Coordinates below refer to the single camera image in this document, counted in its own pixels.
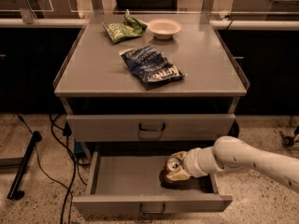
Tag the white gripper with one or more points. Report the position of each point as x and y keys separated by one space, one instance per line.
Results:
x=192 y=163

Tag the blue chip bag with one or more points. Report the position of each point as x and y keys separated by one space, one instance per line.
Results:
x=150 y=67

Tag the black metal floor bar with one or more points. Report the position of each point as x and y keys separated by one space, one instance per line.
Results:
x=14 y=192

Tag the grey drawer cabinet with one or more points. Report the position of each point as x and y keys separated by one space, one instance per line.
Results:
x=150 y=90

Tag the white paper bowl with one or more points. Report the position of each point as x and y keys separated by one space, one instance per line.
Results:
x=164 y=28

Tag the black caster wheel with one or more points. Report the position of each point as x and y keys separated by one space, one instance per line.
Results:
x=289 y=141

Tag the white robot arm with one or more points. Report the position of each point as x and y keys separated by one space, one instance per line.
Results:
x=230 y=154

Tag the green chip bag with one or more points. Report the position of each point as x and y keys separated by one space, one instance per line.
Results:
x=131 y=27

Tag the closed top drawer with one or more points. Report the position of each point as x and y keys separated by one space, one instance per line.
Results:
x=162 y=127

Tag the red coke can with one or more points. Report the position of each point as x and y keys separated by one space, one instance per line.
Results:
x=172 y=165

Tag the open middle drawer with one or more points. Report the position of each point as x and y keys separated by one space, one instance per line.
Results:
x=133 y=185

